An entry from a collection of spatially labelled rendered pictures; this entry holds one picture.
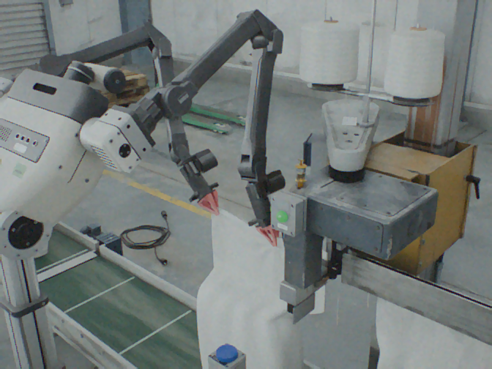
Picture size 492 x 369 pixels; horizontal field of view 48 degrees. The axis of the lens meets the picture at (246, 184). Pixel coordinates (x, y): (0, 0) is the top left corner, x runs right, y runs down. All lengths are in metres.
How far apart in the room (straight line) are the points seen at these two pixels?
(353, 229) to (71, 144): 0.73
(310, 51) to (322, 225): 0.50
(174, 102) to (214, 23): 7.47
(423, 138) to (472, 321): 0.55
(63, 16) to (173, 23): 1.74
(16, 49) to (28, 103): 7.51
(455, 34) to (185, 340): 1.56
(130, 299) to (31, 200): 1.27
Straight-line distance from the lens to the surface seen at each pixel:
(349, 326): 3.11
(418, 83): 1.42
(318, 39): 1.53
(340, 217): 1.28
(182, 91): 1.42
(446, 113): 1.66
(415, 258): 1.59
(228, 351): 1.59
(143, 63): 9.90
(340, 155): 1.37
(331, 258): 1.58
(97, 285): 2.82
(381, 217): 1.23
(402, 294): 1.49
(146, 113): 1.38
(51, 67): 1.89
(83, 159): 1.48
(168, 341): 2.40
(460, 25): 1.63
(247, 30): 1.60
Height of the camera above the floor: 1.87
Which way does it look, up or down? 23 degrees down
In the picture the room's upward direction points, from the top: 1 degrees counter-clockwise
